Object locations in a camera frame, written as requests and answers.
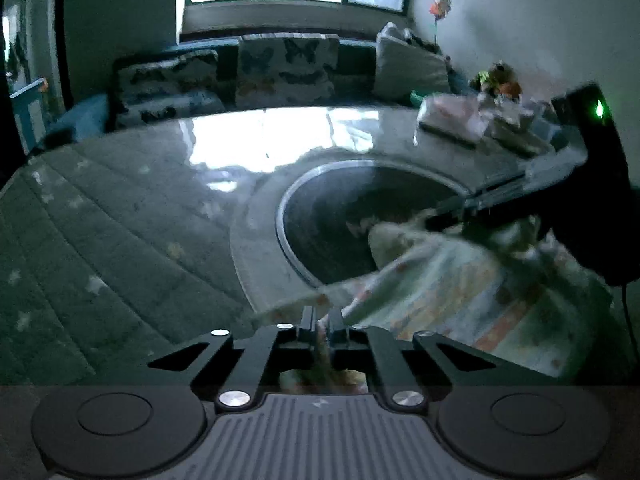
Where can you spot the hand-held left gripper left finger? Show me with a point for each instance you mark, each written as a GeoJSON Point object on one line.
{"type": "Point", "coordinates": [307, 332]}

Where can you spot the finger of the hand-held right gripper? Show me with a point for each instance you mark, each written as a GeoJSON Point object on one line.
{"type": "Point", "coordinates": [500, 185]}
{"type": "Point", "coordinates": [490, 212]}

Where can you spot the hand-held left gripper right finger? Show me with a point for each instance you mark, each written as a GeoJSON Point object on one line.
{"type": "Point", "coordinates": [337, 335]}

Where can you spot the pale printed baby garment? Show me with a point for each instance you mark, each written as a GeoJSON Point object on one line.
{"type": "Point", "coordinates": [450, 290]}

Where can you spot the cream garment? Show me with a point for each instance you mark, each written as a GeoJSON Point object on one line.
{"type": "Point", "coordinates": [520, 127]}

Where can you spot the brown stuffed toy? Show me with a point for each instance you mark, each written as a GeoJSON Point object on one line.
{"type": "Point", "coordinates": [497, 77]}

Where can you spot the round table stove pit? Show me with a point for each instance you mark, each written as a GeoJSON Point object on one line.
{"type": "Point", "coordinates": [330, 220]}

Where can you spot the green bowl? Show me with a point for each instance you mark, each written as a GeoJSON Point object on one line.
{"type": "Point", "coordinates": [417, 97]}

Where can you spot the plain white cushion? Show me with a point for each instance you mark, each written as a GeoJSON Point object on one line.
{"type": "Point", "coordinates": [410, 67]}

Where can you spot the black and white plush toy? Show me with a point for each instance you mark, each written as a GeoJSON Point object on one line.
{"type": "Point", "coordinates": [415, 40]}

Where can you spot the colourful pinwheel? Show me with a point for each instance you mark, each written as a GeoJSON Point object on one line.
{"type": "Point", "coordinates": [441, 7]}

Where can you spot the square butterfly-print cushion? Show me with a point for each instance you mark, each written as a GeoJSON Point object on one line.
{"type": "Point", "coordinates": [287, 72]}

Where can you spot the long butterfly-print cushion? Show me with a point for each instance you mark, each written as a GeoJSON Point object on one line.
{"type": "Point", "coordinates": [175, 109]}

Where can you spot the wooden window ledge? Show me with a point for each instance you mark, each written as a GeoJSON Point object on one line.
{"type": "Point", "coordinates": [280, 36]}

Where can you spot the flat butterfly-print cushion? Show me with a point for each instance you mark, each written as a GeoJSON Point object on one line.
{"type": "Point", "coordinates": [167, 77]}

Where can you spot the blue sofa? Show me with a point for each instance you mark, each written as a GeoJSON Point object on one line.
{"type": "Point", "coordinates": [85, 115]}

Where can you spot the blue railed cot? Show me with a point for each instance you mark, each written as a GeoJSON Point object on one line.
{"type": "Point", "coordinates": [30, 110]}

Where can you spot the doorway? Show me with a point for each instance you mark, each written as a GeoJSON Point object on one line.
{"type": "Point", "coordinates": [35, 60]}

